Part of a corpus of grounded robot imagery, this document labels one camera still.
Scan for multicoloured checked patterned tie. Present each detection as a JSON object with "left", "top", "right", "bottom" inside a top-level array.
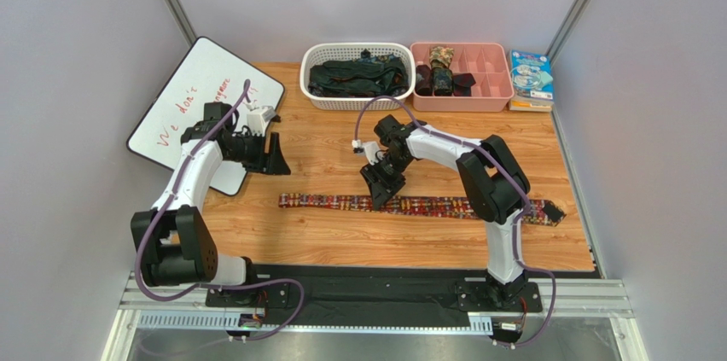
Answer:
[{"left": 277, "top": 193, "right": 567, "bottom": 227}]

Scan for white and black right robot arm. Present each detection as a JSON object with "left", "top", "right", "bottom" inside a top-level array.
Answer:
[{"left": 352, "top": 115, "right": 531, "bottom": 309}]

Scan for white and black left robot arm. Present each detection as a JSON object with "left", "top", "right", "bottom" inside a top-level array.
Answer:
[{"left": 131, "top": 102, "right": 291, "bottom": 287}]

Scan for dark green ties pile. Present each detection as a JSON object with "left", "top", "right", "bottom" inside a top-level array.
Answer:
[{"left": 307, "top": 49, "right": 410, "bottom": 98}]

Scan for whiteboard with red writing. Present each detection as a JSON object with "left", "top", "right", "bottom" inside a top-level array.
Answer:
[{"left": 126, "top": 37, "right": 285, "bottom": 169}]

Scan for rolled dark maroon tie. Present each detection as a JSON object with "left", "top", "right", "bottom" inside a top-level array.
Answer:
[{"left": 415, "top": 64, "right": 433, "bottom": 96}]

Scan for rolled dark green tie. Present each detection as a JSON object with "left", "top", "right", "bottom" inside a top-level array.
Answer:
[{"left": 432, "top": 67, "right": 454, "bottom": 96}]

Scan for white perforated plastic basket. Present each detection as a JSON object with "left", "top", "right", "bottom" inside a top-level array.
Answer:
[{"left": 300, "top": 42, "right": 416, "bottom": 111}]

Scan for rolled dark red tie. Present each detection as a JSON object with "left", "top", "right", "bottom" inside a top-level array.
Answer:
[{"left": 452, "top": 73, "right": 476, "bottom": 97}]

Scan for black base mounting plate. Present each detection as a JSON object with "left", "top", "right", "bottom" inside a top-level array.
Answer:
[{"left": 195, "top": 261, "right": 603, "bottom": 329}]

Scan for rolled floral beige tie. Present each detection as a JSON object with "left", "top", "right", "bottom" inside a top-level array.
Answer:
[{"left": 429, "top": 45, "right": 455, "bottom": 69}]

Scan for yellow book under box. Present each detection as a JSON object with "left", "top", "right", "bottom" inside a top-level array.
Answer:
[{"left": 509, "top": 100, "right": 553, "bottom": 113}]

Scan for pink divided organiser tray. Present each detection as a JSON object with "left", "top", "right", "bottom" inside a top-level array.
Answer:
[{"left": 410, "top": 42, "right": 515, "bottom": 112}]

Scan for blue packaged box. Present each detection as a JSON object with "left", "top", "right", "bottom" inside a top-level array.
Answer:
[{"left": 509, "top": 49, "right": 555, "bottom": 106}]

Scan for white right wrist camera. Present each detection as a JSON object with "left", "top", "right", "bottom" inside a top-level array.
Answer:
[{"left": 352, "top": 139, "right": 381, "bottom": 165}]

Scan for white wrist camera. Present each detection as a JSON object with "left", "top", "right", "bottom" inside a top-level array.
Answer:
[
  {"left": 246, "top": 105, "right": 281, "bottom": 136},
  {"left": 352, "top": 139, "right": 381, "bottom": 165}
]

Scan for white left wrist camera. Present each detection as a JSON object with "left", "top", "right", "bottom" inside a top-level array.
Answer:
[{"left": 246, "top": 105, "right": 281, "bottom": 136}]

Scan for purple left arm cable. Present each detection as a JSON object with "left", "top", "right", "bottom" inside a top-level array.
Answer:
[{"left": 133, "top": 78, "right": 285, "bottom": 302}]

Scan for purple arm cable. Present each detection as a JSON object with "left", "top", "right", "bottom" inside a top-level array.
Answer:
[
  {"left": 133, "top": 78, "right": 285, "bottom": 302},
  {"left": 354, "top": 95, "right": 558, "bottom": 294}
]

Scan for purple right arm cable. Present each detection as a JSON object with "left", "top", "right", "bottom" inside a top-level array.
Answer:
[{"left": 354, "top": 95, "right": 558, "bottom": 294}]

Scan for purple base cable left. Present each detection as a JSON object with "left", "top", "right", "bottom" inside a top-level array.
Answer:
[{"left": 215, "top": 278, "right": 306, "bottom": 343}]

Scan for aluminium frame rail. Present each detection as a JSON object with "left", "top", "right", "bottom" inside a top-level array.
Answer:
[{"left": 102, "top": 278, "right": 646, "bottom": 360}]

